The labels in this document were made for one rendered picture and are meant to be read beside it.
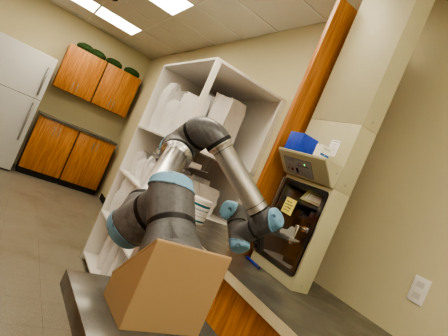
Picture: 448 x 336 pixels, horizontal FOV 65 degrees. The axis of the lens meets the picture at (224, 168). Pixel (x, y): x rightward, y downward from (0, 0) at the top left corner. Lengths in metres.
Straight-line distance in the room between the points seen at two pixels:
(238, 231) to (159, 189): 0.49
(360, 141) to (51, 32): 5.72
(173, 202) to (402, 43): 1.29
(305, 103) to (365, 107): 0.35
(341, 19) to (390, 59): 0.43
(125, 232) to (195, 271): 0.25
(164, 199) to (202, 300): 0.24
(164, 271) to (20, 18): 6.15
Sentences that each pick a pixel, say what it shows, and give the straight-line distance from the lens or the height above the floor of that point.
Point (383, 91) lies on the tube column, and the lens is 1.70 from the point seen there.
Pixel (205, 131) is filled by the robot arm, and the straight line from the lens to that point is 1.19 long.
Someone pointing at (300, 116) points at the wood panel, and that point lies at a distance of 1.86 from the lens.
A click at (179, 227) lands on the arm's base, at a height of 1.14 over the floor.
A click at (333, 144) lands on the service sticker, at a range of 1.67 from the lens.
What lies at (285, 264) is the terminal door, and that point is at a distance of 1.63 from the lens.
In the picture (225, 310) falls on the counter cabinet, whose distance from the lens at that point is 1.48.
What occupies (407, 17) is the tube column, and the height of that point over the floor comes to 2.21.
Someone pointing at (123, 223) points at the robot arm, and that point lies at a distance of 0.93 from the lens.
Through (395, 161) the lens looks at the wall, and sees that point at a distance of 2.00.
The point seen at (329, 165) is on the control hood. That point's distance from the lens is 1.52.
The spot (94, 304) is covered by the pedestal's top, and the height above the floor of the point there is 0.94.
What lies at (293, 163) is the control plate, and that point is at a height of 1.46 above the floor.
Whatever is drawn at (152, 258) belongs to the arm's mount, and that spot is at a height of 1.09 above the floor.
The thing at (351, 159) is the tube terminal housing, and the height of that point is 1.56.
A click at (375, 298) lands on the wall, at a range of 1.88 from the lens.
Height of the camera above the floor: 1.30
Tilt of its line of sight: level
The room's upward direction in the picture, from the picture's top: 24 degrees clockwise
